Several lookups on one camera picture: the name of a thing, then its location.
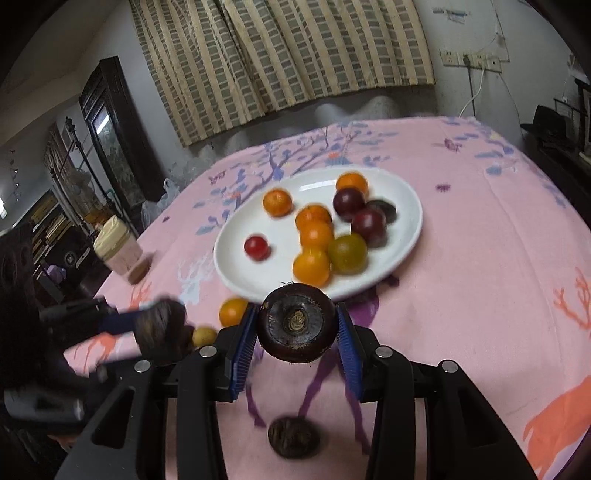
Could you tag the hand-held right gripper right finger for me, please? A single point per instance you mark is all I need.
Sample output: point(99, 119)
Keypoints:
point(347, 353)

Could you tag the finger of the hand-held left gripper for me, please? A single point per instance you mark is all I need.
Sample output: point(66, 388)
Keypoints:
point(113, 321)
point(122, 357)

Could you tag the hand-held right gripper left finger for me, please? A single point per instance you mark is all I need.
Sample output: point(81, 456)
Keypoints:
point(244, 353)

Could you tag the small orange mandarin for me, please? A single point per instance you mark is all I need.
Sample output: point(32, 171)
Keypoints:
point(232, 312)

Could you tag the dark water chestnut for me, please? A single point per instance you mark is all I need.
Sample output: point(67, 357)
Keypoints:
point(159, 330)
point(384, 210)
point(293, 436)
point(297, 325)

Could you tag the large orange mandarin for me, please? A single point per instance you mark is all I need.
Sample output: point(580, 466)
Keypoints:
point(312, 267)

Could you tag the green orange tomato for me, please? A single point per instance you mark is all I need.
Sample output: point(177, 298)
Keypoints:
point(347, 254)

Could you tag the white oval plate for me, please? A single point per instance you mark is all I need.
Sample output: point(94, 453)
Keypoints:
point(281, 258)

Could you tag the red tomato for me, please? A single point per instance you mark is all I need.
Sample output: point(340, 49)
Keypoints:
point(256, 247)

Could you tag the large dark purple tomato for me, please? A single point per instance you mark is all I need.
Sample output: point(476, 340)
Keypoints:
point(369, 226)

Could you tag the small green tomato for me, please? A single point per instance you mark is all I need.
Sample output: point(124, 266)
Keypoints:
point(204, 336)

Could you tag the plastic jar with cream lid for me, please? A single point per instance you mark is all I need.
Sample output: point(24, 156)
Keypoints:
point(121, 251)

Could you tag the wooden bookshelf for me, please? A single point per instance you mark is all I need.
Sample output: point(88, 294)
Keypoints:
point(51, 230)

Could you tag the pink deer printed tablecloth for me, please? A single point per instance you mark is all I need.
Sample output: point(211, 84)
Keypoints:
point(461, 258)

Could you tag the clear plastic bag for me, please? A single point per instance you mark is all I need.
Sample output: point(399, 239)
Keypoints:
point(178, 184)

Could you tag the black metal coat stand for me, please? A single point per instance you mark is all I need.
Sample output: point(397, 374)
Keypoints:
point(76, 157)

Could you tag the dark wooden framed cabinet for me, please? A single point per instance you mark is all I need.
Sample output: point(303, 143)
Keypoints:
point(111, 138)

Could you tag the black desk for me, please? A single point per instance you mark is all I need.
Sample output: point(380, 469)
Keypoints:
point(563, 170)

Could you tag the striped checked curtain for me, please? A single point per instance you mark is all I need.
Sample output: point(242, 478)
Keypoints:
point(286, 60)

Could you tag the black hat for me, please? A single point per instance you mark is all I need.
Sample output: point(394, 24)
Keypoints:
point(549, 125)

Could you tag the single wall socket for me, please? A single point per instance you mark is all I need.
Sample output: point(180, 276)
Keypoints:
point(450, 56)

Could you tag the wall socket strip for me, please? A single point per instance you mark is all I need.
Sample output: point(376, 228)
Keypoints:
point(482, 62)

